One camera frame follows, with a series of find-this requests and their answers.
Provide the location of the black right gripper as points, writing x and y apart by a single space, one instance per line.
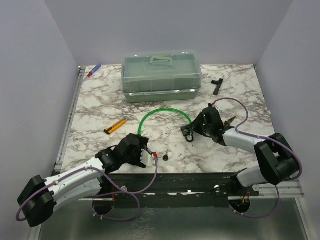
195 124

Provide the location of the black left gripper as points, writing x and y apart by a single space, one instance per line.
137 161

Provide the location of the black padlock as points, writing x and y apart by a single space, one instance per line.
187 134

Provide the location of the green cable lock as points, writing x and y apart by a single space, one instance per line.
166 109

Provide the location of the black head key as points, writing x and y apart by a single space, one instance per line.
166 156

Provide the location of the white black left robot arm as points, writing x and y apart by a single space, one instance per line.
42 196

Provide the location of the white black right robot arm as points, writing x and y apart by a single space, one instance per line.
276 162

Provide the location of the yellow black utility knife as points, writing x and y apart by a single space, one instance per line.
115 126

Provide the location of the translucent green plastic toolbox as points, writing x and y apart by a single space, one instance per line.
161 76

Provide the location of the blue red screwdriver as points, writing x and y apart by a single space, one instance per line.
95 69

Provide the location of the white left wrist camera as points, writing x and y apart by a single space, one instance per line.
148 158

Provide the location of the yellow handled needle-nose pliers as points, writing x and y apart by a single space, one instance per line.
228 123

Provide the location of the black T-handle tool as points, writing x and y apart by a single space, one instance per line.
218 84

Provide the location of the black metal base rail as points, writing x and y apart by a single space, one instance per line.
175 190

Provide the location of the left side aluminium rail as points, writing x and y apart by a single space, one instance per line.
67 130

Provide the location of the aluminium extrusion rail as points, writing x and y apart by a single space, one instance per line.
286 189

